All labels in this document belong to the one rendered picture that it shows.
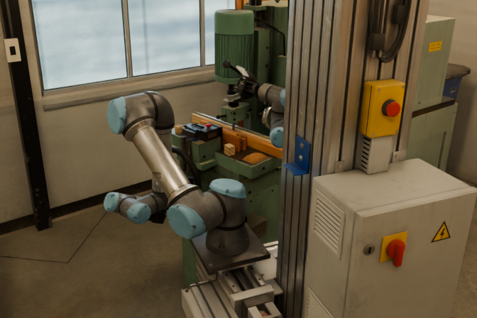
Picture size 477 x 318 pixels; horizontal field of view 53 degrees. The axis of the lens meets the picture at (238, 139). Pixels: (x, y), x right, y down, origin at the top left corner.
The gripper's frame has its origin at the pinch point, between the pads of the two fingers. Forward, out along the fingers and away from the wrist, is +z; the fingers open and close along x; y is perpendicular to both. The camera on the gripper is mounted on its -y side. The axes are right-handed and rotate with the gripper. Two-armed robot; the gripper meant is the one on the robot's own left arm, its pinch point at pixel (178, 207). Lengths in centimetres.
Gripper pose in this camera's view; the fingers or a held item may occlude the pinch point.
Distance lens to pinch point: 211.5
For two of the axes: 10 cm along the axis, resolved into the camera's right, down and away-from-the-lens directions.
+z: 6.5, 2.3, 7.3
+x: 7.0, 2.0, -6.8
